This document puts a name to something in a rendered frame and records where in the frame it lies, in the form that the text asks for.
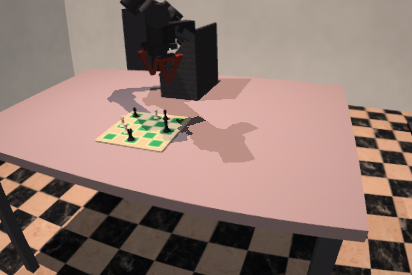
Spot green and cream chessboard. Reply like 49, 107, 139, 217
95, 111, 191, 153

